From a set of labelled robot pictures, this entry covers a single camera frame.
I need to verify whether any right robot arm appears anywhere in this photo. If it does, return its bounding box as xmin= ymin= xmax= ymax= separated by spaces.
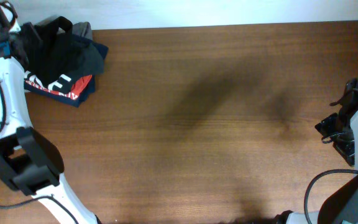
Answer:
xmin=272 ymin=78 xmax=358 ymax=224

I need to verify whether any red folded shirt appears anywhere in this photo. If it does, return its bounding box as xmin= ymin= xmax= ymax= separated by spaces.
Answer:
xmin=24 ymin=75 xmax=94 ymax=100

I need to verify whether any navy folded shirt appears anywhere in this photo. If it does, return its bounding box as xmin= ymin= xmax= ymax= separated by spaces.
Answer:
xmin=24 ymin=35 xmax=109 ymax=107

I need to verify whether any black t-shirt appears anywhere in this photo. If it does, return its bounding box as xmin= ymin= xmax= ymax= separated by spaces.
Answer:
xmin=17 ymin=16 xmax=90 ymax=86

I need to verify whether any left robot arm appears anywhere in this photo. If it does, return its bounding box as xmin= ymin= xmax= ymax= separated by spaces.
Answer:
xmin=0 ymin=1 xmax=100 ymax=223

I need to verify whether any black Nike folded shirt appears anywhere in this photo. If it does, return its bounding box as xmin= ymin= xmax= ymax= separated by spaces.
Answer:
xmin=26 ymin=40 xmax=104 ymax=93

